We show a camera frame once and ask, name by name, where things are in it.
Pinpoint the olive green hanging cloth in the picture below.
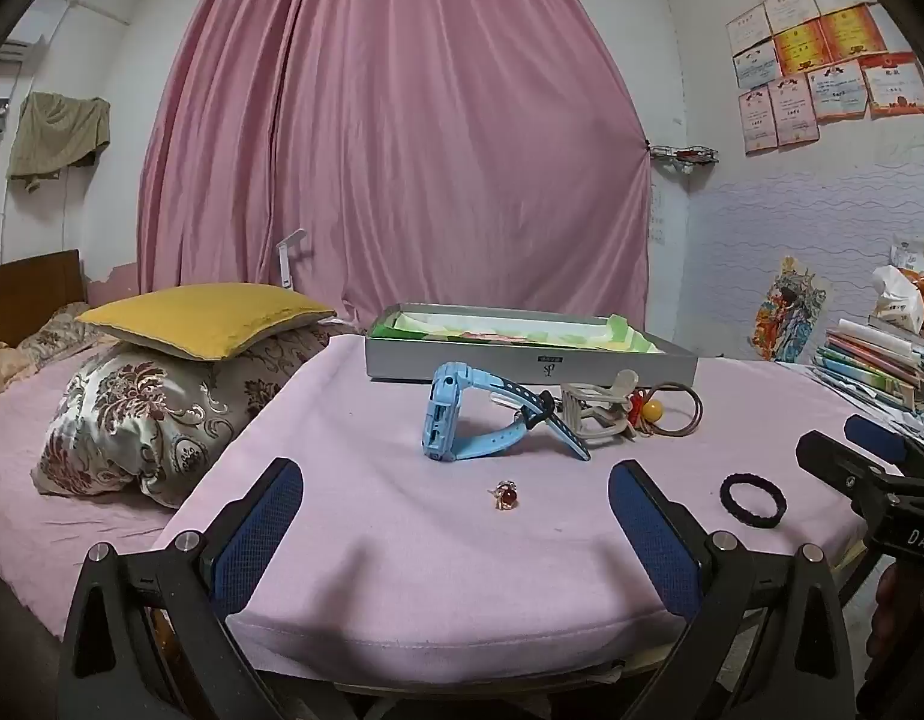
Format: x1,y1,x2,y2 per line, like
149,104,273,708
7,92,112,192

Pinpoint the beige patterned blanket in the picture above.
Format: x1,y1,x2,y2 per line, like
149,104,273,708
0,301,122,402

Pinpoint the grey shallow box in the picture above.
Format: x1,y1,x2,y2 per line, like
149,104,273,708
364,303,699,385

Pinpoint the wooden headboard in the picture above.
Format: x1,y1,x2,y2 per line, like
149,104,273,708
0,249,88,357

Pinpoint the black braided hair tie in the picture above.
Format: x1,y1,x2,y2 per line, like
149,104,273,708
719,472,788,530

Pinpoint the metal wall rack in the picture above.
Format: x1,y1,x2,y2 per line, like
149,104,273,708
646,141,722,175

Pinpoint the white window handle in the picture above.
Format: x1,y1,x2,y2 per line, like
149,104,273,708
274,229,309,291

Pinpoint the brown hair tie yellow bead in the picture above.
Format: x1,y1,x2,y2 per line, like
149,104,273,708
640,382,704,440

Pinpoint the blue smartwatch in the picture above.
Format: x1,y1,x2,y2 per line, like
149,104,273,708
421,361,592,464

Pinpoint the white tissue pack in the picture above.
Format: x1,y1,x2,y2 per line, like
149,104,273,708
871,264,924,335

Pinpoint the beige hair claw clip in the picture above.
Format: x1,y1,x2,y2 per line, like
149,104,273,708
559,369,643,442

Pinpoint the pink curtain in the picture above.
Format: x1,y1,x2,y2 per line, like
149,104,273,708
136,0,654,331

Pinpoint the floral patterned pillow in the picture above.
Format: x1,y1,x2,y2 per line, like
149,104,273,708
31,319,358,509

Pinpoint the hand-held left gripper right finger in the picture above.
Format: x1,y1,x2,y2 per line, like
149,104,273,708
608,460,857,720

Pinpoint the group of wall certificates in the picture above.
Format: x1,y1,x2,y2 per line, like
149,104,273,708
724,0,924,157

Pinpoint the colourful paper cutout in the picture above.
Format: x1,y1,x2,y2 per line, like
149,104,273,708
753,255,827,365

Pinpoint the stack of books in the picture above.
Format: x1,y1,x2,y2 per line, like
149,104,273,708
807,315,924,436

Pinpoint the colourful printed towel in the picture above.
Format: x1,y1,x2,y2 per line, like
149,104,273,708
372,307,662,353

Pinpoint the yellow pillow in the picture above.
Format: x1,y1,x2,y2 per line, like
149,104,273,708
76,283,337,361

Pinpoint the pink tablecloth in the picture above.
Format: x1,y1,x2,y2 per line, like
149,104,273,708
153,334,913,687

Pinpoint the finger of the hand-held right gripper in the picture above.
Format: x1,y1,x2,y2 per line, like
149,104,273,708
796,430,920,535
843,412,924,497

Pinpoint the bed with pink sheet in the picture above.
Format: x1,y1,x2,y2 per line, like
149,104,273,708
0,360,179,640

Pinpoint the white air conditioner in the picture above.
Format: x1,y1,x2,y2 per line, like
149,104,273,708
0,36,47,72

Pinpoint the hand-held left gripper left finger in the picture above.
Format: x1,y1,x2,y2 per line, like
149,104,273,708
57,456,305,720

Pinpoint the person's right hand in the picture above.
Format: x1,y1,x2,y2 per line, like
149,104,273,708
873,561,924,691

